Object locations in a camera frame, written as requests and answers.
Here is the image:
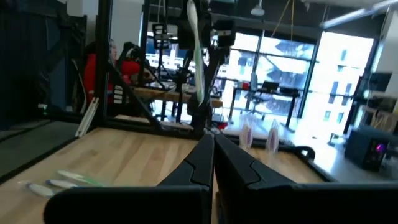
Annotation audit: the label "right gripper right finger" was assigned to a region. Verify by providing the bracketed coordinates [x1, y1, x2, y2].
[214, 133, 398, 224]

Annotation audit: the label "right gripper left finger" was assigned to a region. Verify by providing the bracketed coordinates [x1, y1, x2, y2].
[43, 133, 216, 224]

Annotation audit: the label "green toothbrush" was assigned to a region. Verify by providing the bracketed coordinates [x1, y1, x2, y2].
[185, 0, 206, 107]
[57, 169, 108, 188]

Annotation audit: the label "blue toothbrush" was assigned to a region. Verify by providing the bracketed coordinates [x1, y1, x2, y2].
[45, 179, 78, 190]
[18, 181, 57, 199]

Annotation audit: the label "wooden background table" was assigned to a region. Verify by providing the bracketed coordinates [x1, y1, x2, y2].
[133, 86, 224, 109]

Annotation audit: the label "white ceiling lamp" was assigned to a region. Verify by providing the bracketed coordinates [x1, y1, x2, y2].
[250, 0, 266, 17]

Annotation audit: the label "black background desk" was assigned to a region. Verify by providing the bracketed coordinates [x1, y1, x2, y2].
[229, 80, 301, 129]

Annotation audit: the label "person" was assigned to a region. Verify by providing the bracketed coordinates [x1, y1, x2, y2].
[82, 39, 142, 105]

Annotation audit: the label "white slats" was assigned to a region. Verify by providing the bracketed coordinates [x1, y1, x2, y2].
[74, 96, 100, 138]

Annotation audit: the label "black computer case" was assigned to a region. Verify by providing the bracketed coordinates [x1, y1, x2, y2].
[344, 125, 393, 172]

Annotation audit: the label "black computer monitor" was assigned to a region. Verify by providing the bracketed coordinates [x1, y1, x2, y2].
[357, 72, 393, 101]

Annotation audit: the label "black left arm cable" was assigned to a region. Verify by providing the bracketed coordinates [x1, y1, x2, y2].
[292, 145, 317, 161]

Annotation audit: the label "black aluminium rig frame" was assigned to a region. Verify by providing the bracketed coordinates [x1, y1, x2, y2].
[0, 0, 338, 184]

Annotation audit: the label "yellow hanging cable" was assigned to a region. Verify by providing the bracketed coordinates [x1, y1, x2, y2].
[272, 0, 295, 41]

